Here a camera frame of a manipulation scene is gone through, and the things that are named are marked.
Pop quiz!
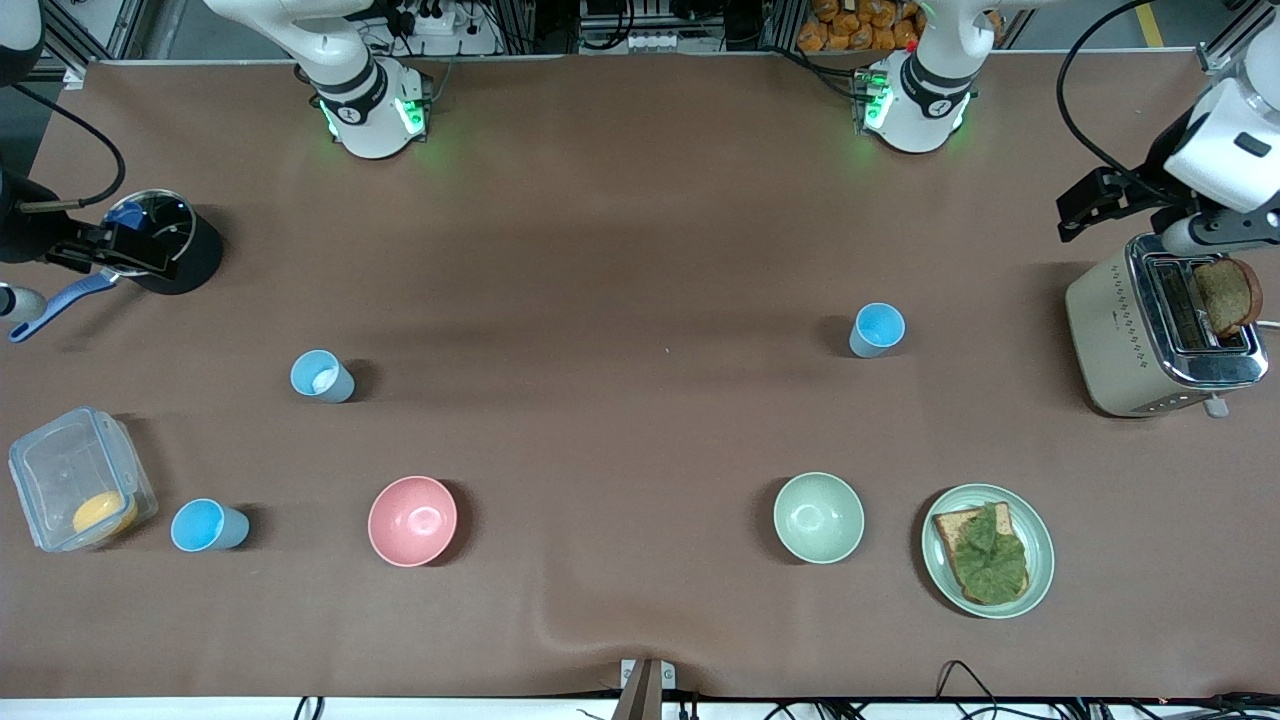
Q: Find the blue cup containing white tissue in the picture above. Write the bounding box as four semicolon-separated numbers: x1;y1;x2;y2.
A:
291;349;357;405

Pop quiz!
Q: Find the blue plastic cup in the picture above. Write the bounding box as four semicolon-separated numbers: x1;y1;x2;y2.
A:
849;302;907;360
170;497;252;554

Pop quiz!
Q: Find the glass pot lid blue knob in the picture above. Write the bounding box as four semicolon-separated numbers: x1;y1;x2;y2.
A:
104;189;197;278

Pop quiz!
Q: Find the beige and chrome toaster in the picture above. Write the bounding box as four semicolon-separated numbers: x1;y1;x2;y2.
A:
1064;231;1270;420

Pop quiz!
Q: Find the brown bread slice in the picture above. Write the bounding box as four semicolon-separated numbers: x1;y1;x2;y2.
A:
1192;257;1265;339

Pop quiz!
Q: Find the clear plastic food container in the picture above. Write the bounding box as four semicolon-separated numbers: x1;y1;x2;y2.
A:
7;405;160;554

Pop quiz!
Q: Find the yellow round food piece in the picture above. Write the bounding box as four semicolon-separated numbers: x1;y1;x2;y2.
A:
71;489;140;537

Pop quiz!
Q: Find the bag of orange snacks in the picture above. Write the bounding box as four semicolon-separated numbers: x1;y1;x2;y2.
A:
796;0;1005;54

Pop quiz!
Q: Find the pale green plate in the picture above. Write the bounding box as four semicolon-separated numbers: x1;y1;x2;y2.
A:
920;483;1056;621

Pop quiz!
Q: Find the toast slice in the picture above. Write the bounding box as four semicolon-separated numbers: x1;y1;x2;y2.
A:
932;501;1032;607

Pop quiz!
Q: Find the green lettuce leaf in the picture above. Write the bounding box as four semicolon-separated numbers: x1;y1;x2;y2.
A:
949;502;1030;604

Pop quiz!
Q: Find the power strip with plugs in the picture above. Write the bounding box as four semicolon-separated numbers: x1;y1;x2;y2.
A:
384;0;463;38

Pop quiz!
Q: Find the pink bowl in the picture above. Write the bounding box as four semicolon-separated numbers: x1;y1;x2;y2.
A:
367;475;459;569

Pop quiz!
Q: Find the pale green bowl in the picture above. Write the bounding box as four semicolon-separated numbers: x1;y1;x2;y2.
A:
772;471;866;566

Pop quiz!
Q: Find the metal table clamp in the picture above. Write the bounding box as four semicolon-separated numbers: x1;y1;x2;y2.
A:
612;657;678;720

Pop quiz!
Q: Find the black pot with blue handle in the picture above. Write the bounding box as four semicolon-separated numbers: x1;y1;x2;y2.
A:
9;189;225;345

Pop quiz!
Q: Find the aluminium frame profile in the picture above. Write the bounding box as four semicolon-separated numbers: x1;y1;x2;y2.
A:
40;0;143;91
1194;0;1280;73

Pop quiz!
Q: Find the black cable loop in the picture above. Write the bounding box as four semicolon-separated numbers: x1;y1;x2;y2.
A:
934;659;1003;720

